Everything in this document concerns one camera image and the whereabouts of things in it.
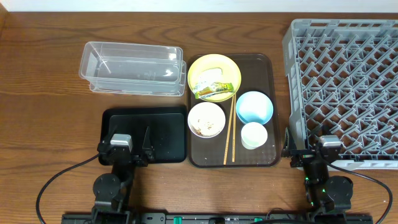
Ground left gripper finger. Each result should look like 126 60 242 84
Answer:
142 126 153 151
105 126 117 142

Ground pale green cup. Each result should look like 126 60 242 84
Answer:
241 122 268 150

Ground light blue bowl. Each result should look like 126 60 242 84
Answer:
236 91 274 124

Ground rice food scraps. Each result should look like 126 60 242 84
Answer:
193 118 218 137

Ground pink bowl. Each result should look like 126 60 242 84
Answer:
187 102 226 138

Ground wooden chopstick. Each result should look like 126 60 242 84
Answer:
231 95 236 162
223 95 235 166

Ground green snack wrapper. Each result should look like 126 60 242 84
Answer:
194 82 234 99

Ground clear plastic wrapper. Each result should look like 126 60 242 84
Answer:
195 68 223 89

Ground yellow plate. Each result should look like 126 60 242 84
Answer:
187 54 242 103

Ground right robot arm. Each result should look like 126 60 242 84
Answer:
281 128 353 223

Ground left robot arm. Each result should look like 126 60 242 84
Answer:
89 127 155 224

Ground black waste tray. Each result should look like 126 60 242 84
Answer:
100 106 187 164

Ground grey dishwasher rack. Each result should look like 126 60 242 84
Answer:
282 19 397 170

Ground clear plastic bin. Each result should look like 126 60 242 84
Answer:
79 42 187 96

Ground brown serving tray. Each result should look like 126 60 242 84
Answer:
188 54 280 168

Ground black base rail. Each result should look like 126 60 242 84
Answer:
61 211 374 224

